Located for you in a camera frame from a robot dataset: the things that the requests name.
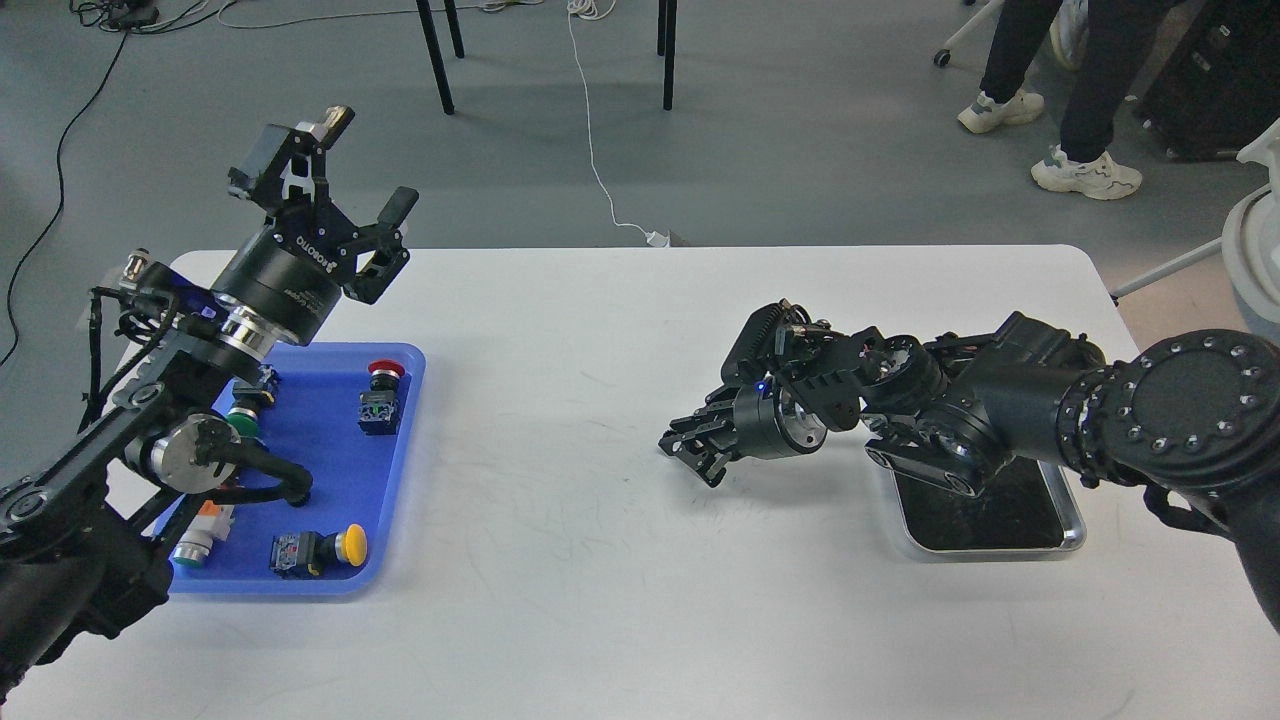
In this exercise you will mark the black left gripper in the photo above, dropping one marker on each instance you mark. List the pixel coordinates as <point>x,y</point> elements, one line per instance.
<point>309,254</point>

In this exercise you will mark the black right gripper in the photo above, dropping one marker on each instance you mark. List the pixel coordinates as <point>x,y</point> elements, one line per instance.
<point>758,421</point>

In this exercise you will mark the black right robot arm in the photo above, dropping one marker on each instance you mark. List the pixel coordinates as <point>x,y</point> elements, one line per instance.
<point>1192,421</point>

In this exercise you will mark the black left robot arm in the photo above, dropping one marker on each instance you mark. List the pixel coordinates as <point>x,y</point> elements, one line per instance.
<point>87,536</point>

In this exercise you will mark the blue plastic tray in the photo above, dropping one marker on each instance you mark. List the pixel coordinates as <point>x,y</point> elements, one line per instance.
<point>356,476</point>

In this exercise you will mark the silver metal tray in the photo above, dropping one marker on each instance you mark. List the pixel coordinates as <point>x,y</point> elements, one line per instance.
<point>941,510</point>

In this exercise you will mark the white orange indicator lamp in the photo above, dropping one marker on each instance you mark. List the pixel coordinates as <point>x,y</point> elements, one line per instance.
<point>211,524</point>

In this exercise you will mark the person in black trousers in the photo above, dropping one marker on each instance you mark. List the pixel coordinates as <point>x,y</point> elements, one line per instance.
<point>1120,36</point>

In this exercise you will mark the white office chair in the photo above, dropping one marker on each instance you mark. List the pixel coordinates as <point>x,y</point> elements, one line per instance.
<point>1248,243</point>

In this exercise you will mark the black equipment case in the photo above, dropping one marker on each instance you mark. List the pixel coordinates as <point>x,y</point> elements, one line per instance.
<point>1220,88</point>

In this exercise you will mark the red push button switch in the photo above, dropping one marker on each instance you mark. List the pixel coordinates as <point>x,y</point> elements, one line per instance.
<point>379,413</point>

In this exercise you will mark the green push button switch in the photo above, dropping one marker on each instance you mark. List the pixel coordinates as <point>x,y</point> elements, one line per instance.
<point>250,398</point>

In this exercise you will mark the yellow push button switch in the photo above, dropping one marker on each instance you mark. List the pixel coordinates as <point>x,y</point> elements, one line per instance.
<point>308,553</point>

